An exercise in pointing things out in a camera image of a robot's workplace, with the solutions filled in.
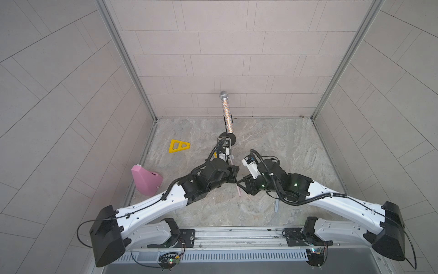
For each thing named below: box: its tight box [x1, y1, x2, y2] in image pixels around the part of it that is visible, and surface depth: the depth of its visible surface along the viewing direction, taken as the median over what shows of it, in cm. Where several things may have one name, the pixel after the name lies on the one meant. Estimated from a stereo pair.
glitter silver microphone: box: [219, 90, 234, 135], surface depth 90 cm
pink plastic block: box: [131, 164, 164, 197], surface depth 76 cm
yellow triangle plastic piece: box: [168, 139, 192, 154], surface depth 104 cm
